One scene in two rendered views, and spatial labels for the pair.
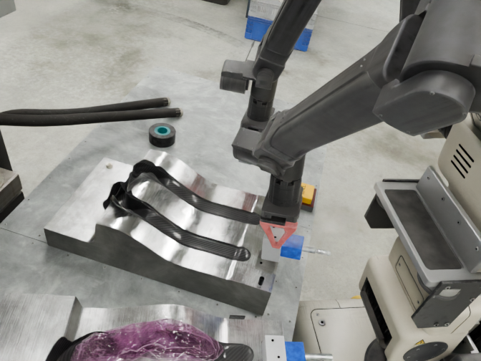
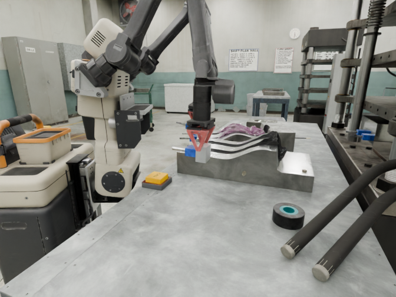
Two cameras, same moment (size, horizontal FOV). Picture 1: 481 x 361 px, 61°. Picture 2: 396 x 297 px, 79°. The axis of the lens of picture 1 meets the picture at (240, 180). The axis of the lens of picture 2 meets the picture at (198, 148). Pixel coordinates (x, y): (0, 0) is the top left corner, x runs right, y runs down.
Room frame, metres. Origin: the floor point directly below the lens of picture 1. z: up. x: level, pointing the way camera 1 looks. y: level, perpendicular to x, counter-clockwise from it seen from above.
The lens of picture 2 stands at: (1.59, 0.15, 1.18)
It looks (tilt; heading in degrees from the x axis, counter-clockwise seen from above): 17 degrees down; 193
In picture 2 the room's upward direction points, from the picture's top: straight up
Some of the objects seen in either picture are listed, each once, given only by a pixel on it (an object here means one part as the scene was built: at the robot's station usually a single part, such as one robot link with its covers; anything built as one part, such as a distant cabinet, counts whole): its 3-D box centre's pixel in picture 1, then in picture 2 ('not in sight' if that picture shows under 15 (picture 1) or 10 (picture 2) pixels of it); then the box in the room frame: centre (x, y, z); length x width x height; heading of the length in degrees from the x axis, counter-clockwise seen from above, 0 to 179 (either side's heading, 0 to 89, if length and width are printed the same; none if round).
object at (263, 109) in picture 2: not in sight; (256, 110); (-6.09, 0.19, 0.16); 0.60 x 0.42 x 0.33; 83
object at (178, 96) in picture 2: not in sight; (190, 98); (-6.22, -1.94, 0.47); 1.52 x 0.77 x 0.94; 86
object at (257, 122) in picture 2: not in sight; (261, 125); (-0.18, 0.21, 0.84); 0.20 x 0.15 x 0.07; 83
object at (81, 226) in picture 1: (176, 217); (245, 154); (0.62, 0.13, 0.87); 0.50 x 0.26 x 0.14; 83
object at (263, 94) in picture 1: (261, 84); (204, 93); (0.84, 0.00, 1.12); 0.07 x 0.06 x 0.07; 89
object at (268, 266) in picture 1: (265, 267); not in sight; (0.53, -0.09, 0.87); 0.05 x 0.05 x 0.04; 83
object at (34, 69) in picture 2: not in sight; (39, 85); (-3.28, -4.81, 0.98); 1.00 x 0.47 x 1.95; 176
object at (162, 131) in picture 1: (162, 135); (288, 215); (0.98, 0.26, 0.82); 0.08 x 0.08 x 0.04
